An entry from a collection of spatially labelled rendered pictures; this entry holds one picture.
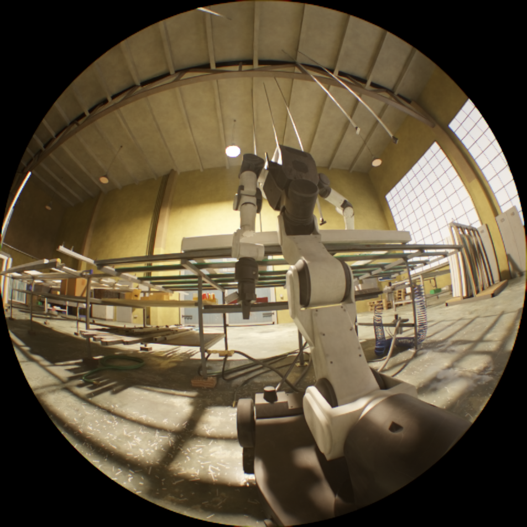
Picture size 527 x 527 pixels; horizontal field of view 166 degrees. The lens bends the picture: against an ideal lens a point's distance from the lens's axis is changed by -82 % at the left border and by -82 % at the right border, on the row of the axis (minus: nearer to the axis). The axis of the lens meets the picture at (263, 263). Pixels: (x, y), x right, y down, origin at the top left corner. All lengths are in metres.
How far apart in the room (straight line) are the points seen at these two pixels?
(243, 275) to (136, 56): 8.70
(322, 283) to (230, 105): 8.46
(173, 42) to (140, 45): 1.25
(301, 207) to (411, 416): 0.66
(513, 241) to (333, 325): 7.15
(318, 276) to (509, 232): 7.19
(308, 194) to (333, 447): 0.68
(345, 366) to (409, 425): 0.24
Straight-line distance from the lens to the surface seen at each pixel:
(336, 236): 1.04
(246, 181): 0.89
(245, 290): 0.62
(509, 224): 7.43
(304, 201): 0.67
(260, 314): 7.37
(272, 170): 0.99
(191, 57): 8.18
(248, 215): 0.75
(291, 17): 8.02
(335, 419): 0.33
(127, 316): 9.66
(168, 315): 8.35
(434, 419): 0.28
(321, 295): 0.50
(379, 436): 0.29
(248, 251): 0.67
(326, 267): 0.51
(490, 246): 7.57
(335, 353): 0.45
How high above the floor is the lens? 0.52
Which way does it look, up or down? 15 degrees up
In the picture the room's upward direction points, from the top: 4 degrees counter-clockwise
